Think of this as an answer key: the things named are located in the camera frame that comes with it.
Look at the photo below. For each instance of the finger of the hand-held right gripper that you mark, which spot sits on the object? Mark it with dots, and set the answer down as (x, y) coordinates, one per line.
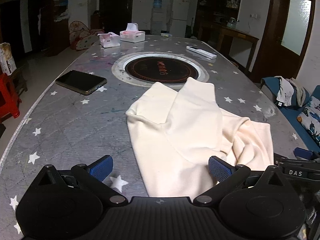
(306, 153)

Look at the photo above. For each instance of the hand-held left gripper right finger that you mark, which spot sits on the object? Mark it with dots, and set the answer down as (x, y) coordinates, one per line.
(220, 168)

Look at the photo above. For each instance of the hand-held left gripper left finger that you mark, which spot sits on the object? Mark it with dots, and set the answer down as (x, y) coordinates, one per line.
(102, 167)

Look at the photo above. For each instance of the cream white garment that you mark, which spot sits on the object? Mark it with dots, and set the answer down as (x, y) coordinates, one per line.
(180, 130)

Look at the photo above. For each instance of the leaf-patterned cushion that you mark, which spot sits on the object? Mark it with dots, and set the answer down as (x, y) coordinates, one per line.
(311, 120)

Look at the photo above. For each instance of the grey star-printed tablecloth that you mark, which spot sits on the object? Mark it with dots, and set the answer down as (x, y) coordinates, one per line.
(75, 125)

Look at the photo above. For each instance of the grey beige cloth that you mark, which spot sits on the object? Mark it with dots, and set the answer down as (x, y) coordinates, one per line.
(302, 93)

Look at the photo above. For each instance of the spotted white cloth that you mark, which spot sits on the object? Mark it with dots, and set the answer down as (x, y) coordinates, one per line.
(285, 92)

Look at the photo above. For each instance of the blue sofa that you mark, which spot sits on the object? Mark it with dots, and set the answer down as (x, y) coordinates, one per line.
(268, 83)

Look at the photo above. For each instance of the dark smartphone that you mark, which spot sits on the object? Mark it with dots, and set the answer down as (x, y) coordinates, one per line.
(80, 82)

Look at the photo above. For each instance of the round built-in induction cooker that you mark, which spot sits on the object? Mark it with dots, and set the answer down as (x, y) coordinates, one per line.
(155, 67)

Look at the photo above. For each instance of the brown door with frosted glass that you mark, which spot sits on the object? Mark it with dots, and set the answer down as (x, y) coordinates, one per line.
(271, 42)

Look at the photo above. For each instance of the red plastic stool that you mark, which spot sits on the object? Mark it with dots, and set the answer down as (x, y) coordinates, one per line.
(8, 97)

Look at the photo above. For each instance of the white remote control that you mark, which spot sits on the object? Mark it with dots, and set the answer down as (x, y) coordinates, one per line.
(200, 51)

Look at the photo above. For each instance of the white soft tissue pack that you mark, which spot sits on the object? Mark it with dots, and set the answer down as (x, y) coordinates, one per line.
(110, 41)

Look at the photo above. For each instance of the pink patterned play tent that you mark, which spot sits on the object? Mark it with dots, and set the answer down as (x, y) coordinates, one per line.
(83, 38)

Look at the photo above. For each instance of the white tissue box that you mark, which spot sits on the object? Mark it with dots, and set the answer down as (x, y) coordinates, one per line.
(132, 37)

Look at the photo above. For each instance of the brown wooden desk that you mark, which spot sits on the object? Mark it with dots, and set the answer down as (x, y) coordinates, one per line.
(237, 33)

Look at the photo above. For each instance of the small white packet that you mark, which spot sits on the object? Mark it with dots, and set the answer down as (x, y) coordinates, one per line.
(165, 34)

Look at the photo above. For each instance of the paper bag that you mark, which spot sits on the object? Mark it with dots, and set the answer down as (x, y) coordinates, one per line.
(7, 58)

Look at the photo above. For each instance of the glass jar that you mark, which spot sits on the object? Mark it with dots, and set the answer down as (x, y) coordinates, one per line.
(231, 23)

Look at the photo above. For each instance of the dark shelf with clutter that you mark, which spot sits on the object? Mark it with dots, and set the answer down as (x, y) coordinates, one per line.
(53, 25)

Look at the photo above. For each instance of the white water dispenser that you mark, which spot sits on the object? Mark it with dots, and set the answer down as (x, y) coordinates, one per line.
(158, 21)

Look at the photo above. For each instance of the white refrigerator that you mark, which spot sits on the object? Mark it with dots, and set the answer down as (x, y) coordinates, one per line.
(180, 15)

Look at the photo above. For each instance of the dark wooden door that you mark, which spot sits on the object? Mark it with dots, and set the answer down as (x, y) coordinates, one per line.
(116, 7)

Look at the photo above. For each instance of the dark wooden bookshelf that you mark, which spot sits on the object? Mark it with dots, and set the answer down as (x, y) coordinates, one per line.
(217, 2)

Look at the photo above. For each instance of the blue water bottle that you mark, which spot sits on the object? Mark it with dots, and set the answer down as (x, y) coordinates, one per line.
(157, 2)

